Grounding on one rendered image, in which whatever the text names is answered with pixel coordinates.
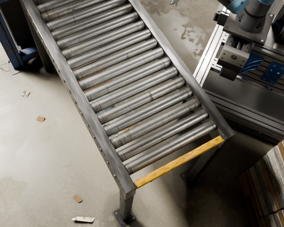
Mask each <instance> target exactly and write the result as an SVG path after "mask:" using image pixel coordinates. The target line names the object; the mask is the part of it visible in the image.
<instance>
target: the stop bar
mask: <svg viewBox="0 0 284 227"><path fill-rule="evenodd" d="M222 142H224V139H223V137H222V136H221V135H220V136H218V137H216V138H214V139H213V140H211V141H209V142H207V143H205V144H203V145H201V146H199V147H197V148H196V149H194V150H192V151H190V152H188V153H186V154H185V155H183V156H181V157H179V158H177V159H175V160H173V161H172V162H170V163H168V164H166V165H164V166H162V167H161V168H159V169H157V170H155V171H153V172H151V173H149V174H147V175H146V176H144V177H142V178H140V179H138V180H136V181H134V182H133V184H134V186H135V188H136V189H138V188H140V187H142V186H144V185H145V184H147V183H149V182H152V181H153V180H155V179H157V178H159V177H160V176H162V175H164V174H166V173H168V172H169V171H171V170H173V169H175V168H177V167H178V166H180V165H182V164H184V163H186V162H188V161H189V160H191V159H193V158H195V157H197V156H199V155H201V154H202V153H204V152H206V151H208V150H210V149H213V147H215V146H217V145H219V144H220V143H222Z"/></svg>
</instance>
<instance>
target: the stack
mask: <svg viewBox="0 0 284 227"><path fill-rule="evenodd" d="M281 144H282V146H283V149H284V139H283V140H282V142H281ZM263 161H264V163H265V166H266V169H267V171H268V174H269V177H270V180H271V183H272V185H273V188H274V191H275V194H276V197H277V200H278V203H279V206H280V209H283V208H284V161H283V158H282V156H281V153H280V150H279V148H278V146H277V145H276V146H274V147H273V148H272V149H271V150H270V151H268V153H267V154H266V155H264V156H263ZM249 173H250V176H251V179H252V182H253V185H254V188H255V192H256V195H257V198H258V202H259V205H260V208H261V212H262V215H263V216H265V217H264V221H265V224H266V227H282V224H281V221H280V218H279V215H278V212H277V211H279V210H277V208H276V205H275V202H274V199H273V196H272V194H271V191H270V188H269V185H268V182H267V179H266V176H265V174H264V171H263V168H262V165H261V162H260V160H259V161H258V162H256V163H255V164H254V165H253V166H252V167H251V168H250V169H249ZM238 178H239V181H240V185H241V188H242V191H243V195H244V198H245V201H246V204H247V208H248V211H249V214H250V218H251V221H252V225H253V227H259V226H260V227H263V225H262V222H261V218H262V217H260V214H259V211H258V208H257V205H256V201H255V198H254V195H253V192H252V188H251V185H250V182H249V179H248V176H247V172H246V171H244V172H243V173H242V174H241V175H240V176H238ZM250 197H251V200H252V203H251V200H250ZM252 204H253V206H252ZM253 207H254V209H253ZM254 210H255V213H256V216H255V213H254ZM281 213H282V216H283V218H284V210H281ZM256 217H257V219H256ZM257 220H258V223H259V226H258V223H257Z"/></svg>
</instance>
